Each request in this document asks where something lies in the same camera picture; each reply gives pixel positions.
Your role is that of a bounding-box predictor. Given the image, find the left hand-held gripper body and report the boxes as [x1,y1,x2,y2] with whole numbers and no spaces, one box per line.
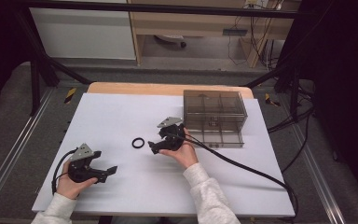
[67,143,100,184]

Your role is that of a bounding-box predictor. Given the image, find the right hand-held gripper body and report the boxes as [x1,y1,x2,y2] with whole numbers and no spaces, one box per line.
[157,116,188,153]

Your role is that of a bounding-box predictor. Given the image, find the black rubber ring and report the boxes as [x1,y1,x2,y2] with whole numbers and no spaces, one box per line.
[131,137,145,149]

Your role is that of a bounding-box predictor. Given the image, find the clear grey drawer box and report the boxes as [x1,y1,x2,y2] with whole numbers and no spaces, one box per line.
[182,90,249,149]

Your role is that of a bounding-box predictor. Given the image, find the person's left hand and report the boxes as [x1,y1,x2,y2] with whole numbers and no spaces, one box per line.
[56,161,99,200]

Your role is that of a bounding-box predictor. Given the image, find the person's right hand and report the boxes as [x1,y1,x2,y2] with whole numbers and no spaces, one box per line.
[158,127,200,170]

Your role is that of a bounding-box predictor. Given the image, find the white foam board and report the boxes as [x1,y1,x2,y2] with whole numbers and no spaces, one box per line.
[32,92,296,218]

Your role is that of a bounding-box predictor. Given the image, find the wooden table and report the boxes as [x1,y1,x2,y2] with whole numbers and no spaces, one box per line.
[87,81,255,100]

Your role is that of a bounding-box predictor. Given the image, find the yellow black tape strip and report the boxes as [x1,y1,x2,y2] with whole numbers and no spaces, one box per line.
[264,92,282,107]
[63,87,77,105]

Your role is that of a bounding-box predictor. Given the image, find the black metal stand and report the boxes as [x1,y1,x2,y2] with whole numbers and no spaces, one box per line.
[12,8,92,117]
[244,60,315,123]

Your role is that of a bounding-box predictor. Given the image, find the office chair base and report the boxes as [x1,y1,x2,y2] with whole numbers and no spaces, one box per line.
[154,34,187,49]

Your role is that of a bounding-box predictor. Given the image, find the light wooden desk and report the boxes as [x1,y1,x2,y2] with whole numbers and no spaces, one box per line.
[127,0,302,69]

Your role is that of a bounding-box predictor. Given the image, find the white cabinet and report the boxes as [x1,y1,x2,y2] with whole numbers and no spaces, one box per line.
[29,0,137,61]

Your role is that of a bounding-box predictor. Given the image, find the grey power strip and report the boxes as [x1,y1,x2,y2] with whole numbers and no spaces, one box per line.
[222,28,249,36]

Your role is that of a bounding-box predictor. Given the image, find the black metal crossbar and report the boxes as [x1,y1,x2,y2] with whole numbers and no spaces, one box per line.
[21,0,311,20]

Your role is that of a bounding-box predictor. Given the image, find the left hand-held gripper cable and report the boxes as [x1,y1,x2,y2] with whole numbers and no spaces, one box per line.
[50,148,77,196]

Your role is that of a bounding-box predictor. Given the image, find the hand-held gripper cable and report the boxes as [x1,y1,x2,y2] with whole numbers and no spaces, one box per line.
[50,148,77,196]
[175,132,300,218]

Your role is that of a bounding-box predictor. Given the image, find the aluminium floor rail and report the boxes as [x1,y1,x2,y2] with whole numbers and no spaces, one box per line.
[291,123,347,224]
[0,88,56,214]

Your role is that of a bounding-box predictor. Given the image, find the right hand-held gripper cable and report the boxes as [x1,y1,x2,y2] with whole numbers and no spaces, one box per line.
[175,132,300,218]

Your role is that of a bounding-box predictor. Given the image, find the hanging desk cables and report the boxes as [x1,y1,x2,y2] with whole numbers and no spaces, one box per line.
[227,0,285,69]

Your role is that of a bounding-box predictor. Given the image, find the black floor cable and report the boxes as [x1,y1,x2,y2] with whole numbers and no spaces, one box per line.
[267,106,316,174]

